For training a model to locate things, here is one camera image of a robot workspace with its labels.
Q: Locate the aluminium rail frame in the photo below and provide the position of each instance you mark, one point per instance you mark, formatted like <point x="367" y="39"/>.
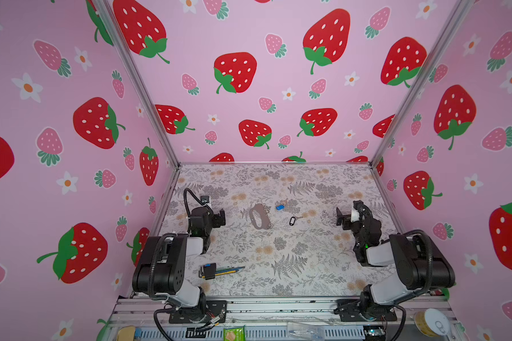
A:
<point x="268" y="318"/>

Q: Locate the yellow sponge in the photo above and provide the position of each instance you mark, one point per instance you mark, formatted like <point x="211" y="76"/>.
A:
<point x="126" y="334"/>

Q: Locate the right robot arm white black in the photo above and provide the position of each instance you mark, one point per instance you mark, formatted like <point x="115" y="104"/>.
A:
<point x="419" y="264"/>

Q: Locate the green packet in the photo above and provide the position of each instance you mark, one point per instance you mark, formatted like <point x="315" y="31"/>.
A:
<point x="234" y="334"/>

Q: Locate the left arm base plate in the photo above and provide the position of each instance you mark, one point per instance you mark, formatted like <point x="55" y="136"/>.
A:
<point x="202" y="313"/>

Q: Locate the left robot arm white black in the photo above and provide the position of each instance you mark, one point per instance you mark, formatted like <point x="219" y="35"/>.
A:
<point x="161" y="267"/>

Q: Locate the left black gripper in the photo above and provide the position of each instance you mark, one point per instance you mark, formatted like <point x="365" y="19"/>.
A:
<point x="215" y="217"/>

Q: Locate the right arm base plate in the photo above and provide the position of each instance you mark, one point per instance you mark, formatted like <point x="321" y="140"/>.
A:
<point x="353" y="310"/>

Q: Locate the clear plastic bag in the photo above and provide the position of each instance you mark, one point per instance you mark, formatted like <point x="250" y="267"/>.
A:
<point x="303" y="331"/>

